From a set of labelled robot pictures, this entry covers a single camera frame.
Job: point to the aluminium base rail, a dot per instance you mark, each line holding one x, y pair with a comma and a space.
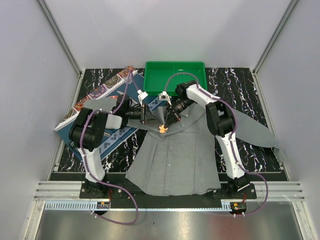
220, 194

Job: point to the green plastic tray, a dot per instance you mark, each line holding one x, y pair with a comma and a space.
166, 75

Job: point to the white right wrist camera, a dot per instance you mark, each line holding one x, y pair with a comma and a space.
163, 96

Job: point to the right frame post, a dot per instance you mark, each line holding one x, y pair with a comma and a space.
276, 33

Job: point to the colourful patterned table runner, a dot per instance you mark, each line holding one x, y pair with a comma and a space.
96, 83

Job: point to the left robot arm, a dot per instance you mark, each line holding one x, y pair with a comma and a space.
87, 134

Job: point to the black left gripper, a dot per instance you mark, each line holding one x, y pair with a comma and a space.
146, 117

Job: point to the frame post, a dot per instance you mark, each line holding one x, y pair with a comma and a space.
276, 33
58, 34

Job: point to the left frame post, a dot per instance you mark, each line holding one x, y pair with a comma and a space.
58, 34

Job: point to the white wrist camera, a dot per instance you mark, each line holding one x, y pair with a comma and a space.
163, 96
141, 96

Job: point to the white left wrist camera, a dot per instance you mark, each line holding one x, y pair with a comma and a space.
141, 96

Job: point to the gold leaf brooch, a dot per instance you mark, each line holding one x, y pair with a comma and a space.
162, 129

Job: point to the grey button shirt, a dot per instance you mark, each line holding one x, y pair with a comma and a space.
180, 162

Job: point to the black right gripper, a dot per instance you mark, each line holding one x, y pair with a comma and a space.
171, 118

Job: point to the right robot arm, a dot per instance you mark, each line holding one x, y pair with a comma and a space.
221, 123

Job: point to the blue patterned placemat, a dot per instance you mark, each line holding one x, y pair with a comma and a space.
115, 128

